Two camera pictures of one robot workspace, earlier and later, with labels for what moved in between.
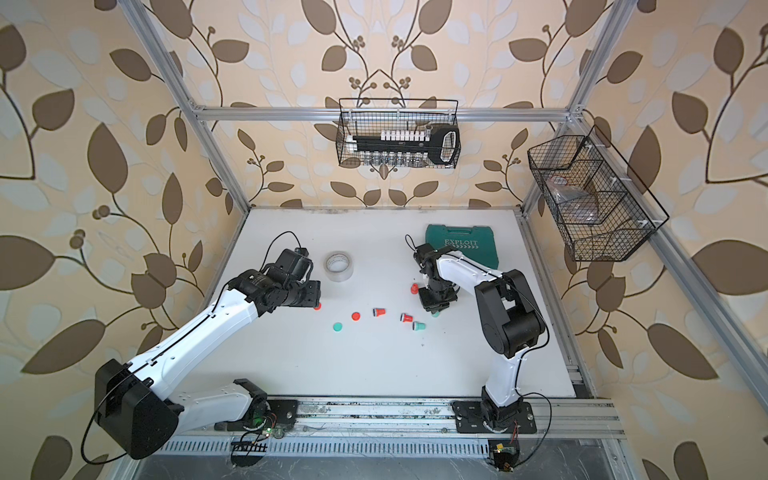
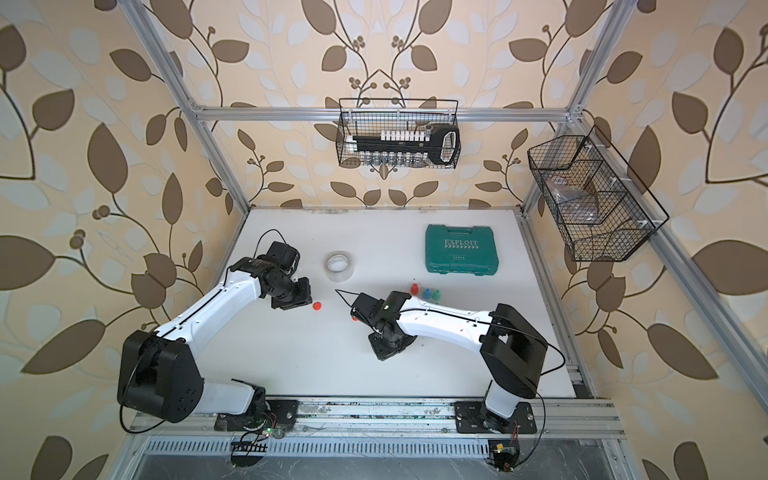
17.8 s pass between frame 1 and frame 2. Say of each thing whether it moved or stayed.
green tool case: stayed
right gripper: moved
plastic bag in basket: stayed
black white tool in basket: stayed
